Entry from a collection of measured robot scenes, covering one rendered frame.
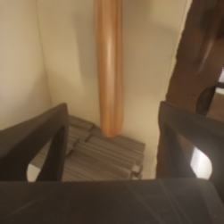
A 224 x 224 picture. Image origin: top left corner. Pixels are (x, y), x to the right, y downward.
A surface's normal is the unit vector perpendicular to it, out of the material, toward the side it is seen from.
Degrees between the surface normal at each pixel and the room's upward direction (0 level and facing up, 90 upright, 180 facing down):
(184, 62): 0
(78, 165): 90
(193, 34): 0
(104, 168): 90
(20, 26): 90
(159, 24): 0
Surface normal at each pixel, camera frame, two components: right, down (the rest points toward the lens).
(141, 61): -0.44, 0.51
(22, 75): 0.90, 0.27
